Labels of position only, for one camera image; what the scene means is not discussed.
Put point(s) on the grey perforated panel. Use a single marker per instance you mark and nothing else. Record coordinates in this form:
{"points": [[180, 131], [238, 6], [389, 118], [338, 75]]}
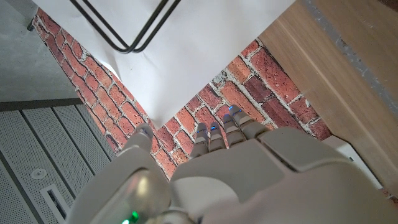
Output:
{"points": [[40, 161]]}

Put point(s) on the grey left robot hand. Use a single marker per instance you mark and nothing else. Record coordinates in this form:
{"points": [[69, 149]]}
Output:
{"points": [[248, 180]]}

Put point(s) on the printed red brick backdrop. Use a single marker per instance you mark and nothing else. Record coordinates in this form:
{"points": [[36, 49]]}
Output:
{"points": [[248, 90]]}

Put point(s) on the white paper file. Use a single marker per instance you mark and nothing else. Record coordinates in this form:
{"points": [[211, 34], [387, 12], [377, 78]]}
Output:
{"points": [[186, 56]]}

